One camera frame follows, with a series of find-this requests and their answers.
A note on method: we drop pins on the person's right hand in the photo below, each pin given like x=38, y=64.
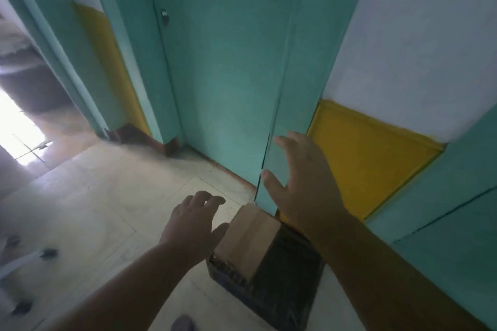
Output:
x=310, y=195

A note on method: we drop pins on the person's left hand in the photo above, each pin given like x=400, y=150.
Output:
x=190, y=230

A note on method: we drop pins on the person's left forearm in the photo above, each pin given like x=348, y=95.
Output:
x=124, y=296

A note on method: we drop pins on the black flat tray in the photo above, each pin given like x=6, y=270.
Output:
x=287, y=284

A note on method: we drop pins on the grey slipper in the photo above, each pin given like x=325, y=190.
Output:
x=183, y=323

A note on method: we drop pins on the small dark door latch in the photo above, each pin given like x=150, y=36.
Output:
x=165, y=17

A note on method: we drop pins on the bundle of pale cloth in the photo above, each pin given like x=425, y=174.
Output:
x=13, y=41

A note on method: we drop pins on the teal doorway frame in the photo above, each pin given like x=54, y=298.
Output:
x=58, y=51

